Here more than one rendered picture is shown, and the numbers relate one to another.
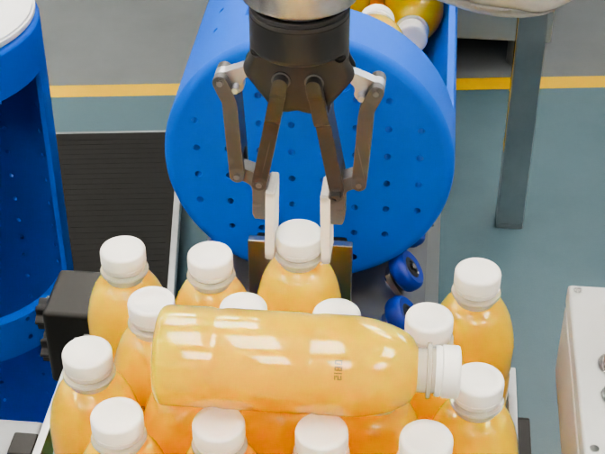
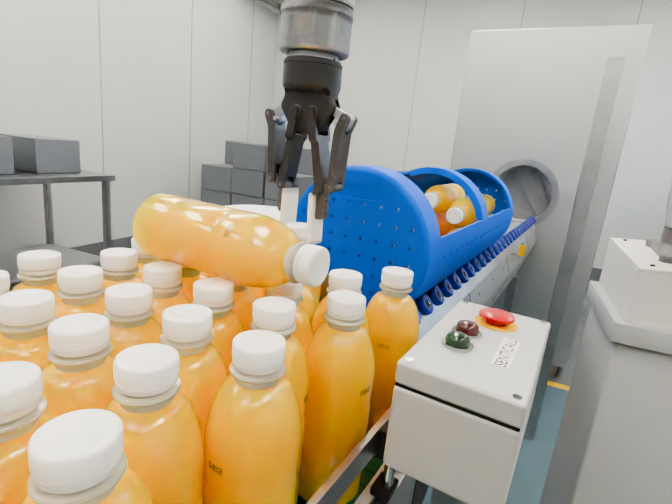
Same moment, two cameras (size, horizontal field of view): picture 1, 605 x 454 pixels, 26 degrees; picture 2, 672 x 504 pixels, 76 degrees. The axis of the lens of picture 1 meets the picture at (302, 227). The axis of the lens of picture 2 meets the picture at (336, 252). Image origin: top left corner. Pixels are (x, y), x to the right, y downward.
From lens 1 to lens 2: 0.70 m
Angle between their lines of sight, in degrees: 31
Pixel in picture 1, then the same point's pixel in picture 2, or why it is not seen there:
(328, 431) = (216, 284)
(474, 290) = (389, 277)
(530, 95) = (545, 371)
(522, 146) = (538, 396)
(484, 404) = (340, 310)
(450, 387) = (302, 267)
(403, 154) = (401, 245)
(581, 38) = not seen: hidden behind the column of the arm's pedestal
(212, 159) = not seen: hidden behind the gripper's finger
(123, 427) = (113, 254)
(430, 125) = (417, 227)
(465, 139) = not seen: hidden behind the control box
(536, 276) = (534, 462)
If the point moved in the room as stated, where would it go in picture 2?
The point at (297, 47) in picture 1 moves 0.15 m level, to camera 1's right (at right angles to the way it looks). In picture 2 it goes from (296, 69) to (418, 73)
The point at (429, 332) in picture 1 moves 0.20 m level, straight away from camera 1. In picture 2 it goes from (338, 277) to (407, 250)
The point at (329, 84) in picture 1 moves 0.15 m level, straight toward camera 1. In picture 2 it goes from (320, 112) to (245, 94)
